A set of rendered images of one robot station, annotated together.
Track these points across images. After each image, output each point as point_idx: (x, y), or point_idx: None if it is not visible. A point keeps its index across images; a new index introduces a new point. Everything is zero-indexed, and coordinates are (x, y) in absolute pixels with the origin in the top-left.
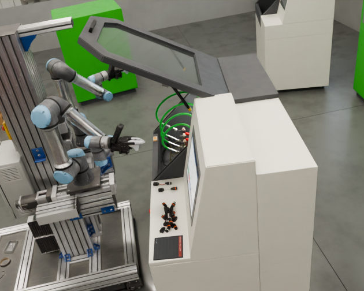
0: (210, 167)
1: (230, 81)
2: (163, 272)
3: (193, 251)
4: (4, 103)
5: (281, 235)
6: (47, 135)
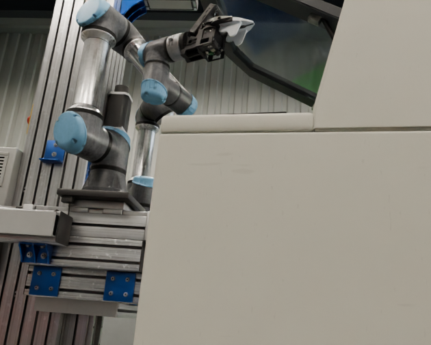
0: None
1: None
2: (197, 170)
3: (328, 79)
4: (54, 57)
5: None
6: (86, 44)
